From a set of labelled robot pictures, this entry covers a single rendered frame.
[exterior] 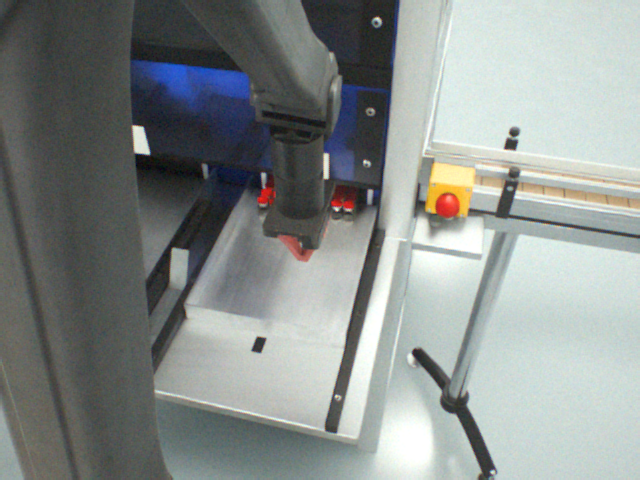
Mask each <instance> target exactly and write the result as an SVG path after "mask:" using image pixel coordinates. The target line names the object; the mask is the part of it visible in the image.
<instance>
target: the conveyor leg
mask: <svg viewBox="0 0 640 480"><path fill-rule="evenodd" d="M518 236H519V234H514V233H507V232H501V231H495V233H494V236H493V240H492V243H491V248H490V251H489V254H488V258H487V261H486V264H485V268H483V271H482V275H481V279H480V282H479V286H478V289H477V293H476V296H475V299H474V303H473V307H472V310H471V314H470V317H469V321H468V324H467V327H466V331H465V334H464V339H463V342H462V345H461V349H460V352H459V355H458V359H456V362H455V367H454V370H453V373H452V377H451V380H450V383H449V387H448V390H447V394H448V396H449V397H450V399H451V400H452V401H455V402H459V401H462V399H463V398H464V397H465V394H466V391H467V388H468V385H469V382H470V379H471V376H472V374H473V371H474V368H475V364H476V361H477V358H478V355H479V352H480V349H481V346H482V343H483V340H484V337H485V333H486V330H488V327H489V325H490V322H491V319H492V316H493V313H494V310H495V306H496V303H497V300H498V297H499V294H500V291H501V288H502V285H503V282H504V280H505V276H506V273H507V270H508V267H509V264H510V261H511V258H512V255H513V252H514V249H515V245H516V242H517V239H518Z"/></svg>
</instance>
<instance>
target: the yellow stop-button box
mask: <svg viewBox="0 0 640 480"><path fill-rule="evenodd" d="M475 167H476V163H475V162H472V161H465V160H459V159H458V158H450V157H443V156H434V159H433V166H432V171H431V177H430V183H429V189H428V196H427V201H426V207H425V210H426V212H431V213H437V212H436V210H435V204H436V200H437V199H438V198H439V197H440V196H442V195H452V196H455V197H457V198H458V199H459V201H460V211H459V213H458V214H457V215H456V216H457V217H463V218H464V217H466V216H467V213H468V209H469V205H470V201H471V197H472V192H473V187H474V177H475ZM437 214H438V213H437Z"/></svg>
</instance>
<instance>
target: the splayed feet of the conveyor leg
mask: <svg viewBox="0 0 640 480"><path fill-rule="evenodd" d="M407 364H408V365H409V366H410V367H412V368H420V367H422V368H423V369H424V370H425V371H426V372H428V373H429V375H430V376H431V377H432V378H433V379H434V381H435V382H436V383H437V385H438V386H439V387H440V389H441V390H442V393H441V396H440V405H441V407H442V408H443V409H444V410H445V411H446V412H448V413H450V414H455V415H456V416H457V418H458V420H459V422H460V424H461V426H462V428H463V430H464V432H465V435H466V437H468V440H469V442H470V445H471V447H472V449H473V452H474V454H475V457H476V459H477V461H478V464H479V466H480V469H481V471H482V472H481V473H480V474H479V476H478V478H477V480H498V479H497V477H496V476H495V474H497V473H498V472H497V470H496V467H495V465H494V463H493V460H492V458H491V456H490V453H489V451H488V449H487V446H486V444H485V441H484V438H483V436H482V434H481V432H480V429H479V427H478V425H477V423H476V421H475V419H474V417H473V415H472V413H471V412H470V410H469V408H468V406H467V405H468V403H469V398H470V394H469V392H468V390H467V391H466V394H465V397H464V398H463V399H462V401H459V402H455V401H452V400H451V399H450V397H449V396H448V394H447V390H448V387H449V383H450V379H449V377H448V376H447V375H446V373H445V372H444V371H443V370H442V369H441V367H440V366H439V365H438V364H437V362H436V361H435V360H434V359H433V358H432V357H431V356H430V355H429V354H428V353H427V352H426V351H424V350H423V349H422V348H421V347H418V346H417V347H415V348H414V349H413V350H412V352H411V353H409V354H408V355H407Z"/></svg>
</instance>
